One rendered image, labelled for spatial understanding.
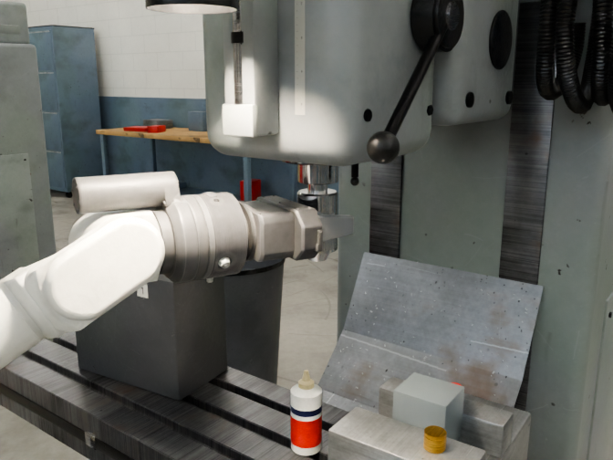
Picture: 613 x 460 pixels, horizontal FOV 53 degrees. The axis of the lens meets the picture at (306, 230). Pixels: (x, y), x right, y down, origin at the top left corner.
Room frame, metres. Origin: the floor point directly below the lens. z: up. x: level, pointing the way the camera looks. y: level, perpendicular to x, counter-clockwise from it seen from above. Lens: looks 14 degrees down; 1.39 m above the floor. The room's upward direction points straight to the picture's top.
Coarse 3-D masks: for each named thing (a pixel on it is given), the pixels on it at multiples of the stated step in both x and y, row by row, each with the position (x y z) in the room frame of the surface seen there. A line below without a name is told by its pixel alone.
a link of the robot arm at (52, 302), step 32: (128, 224) 0.53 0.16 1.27; (64, 256) 0.50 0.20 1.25; (96, 256) 0.51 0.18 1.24; (128, 256) 0.52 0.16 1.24; (160, 256) 0.54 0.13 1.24; (0, 288) 0.50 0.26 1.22; (32, 288) 0.49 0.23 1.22; (64, 288) 0.49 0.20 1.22; (96, 288) 0.50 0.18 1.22; (128, 288) 0.52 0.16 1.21; (32, 320) 0.50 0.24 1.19; (64, 320) 0.49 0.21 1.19
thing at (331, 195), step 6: (300, 192) 0.68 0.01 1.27; (306, 192) 0.68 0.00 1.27; (330, 192) 0.69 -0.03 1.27; (336, 192) 0.69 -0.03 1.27; (300, 198) 0.68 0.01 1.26; (306, 198) 0.67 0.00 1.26; (312, 198) 0.67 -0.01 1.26; (318, 198) 0.67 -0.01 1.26; (324, 198) 0.67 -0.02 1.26; (330, 198) 0.67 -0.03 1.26; (336, 198) 0.68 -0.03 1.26
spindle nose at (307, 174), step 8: (296, 168) 0.69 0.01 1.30; (304, 168) 0.67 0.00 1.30; (312, 168) 0.67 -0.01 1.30; (320, 168) 0.67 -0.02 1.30; (328, 168) 0.67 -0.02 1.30; (336, 168) 0.68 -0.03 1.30; (296, 176) 0.69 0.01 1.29; (304, 176) 0.67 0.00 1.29; (312, 176) 0.67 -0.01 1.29; (320, 176) 0.67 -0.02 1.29; (328, 176) 0.67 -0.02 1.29; (336, 176) 0.68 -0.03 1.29; (320, 184) 0.67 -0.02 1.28
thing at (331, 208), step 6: (306, 204) 0.67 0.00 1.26; (312, 204) 0.67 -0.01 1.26; (318, 204) 0.67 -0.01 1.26; (324, 204) 0.67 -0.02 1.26; (330, 204) 0.67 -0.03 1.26; (336, 204) 0.68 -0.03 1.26; (318, 210) 0.67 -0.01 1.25; (324, 210) 0.67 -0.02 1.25; (330, 210) 0.67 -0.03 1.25; (336, 210) 0.68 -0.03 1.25; (330, 240) 0.67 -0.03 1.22; (336, 240) 0.68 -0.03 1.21; (324, 246) 0.67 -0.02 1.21; (330, 246) 0.67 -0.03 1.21; (336, 246) 0.68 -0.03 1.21; (318, 252) 0.67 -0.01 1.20; (324, 252) 0.67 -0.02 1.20; (330, 252) 0.67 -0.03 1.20
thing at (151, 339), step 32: (160, 288) 0.84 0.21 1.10; (192, 288) 0.86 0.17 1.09; (96, 320) 0.91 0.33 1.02; (128, 320) 0.87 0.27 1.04; (160, 320) 0.84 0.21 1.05; (192, 320) 0.86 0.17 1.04; (224, 320) 0.93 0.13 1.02; (96, 352) 0.91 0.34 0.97; (128, 352) 0.87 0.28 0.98; (160, 352) 0.84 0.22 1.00; (192, 352) 0.86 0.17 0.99; (224, 352) 0.92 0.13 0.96; (160, 384) 0.84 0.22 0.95; (192, 384) 0.85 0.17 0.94
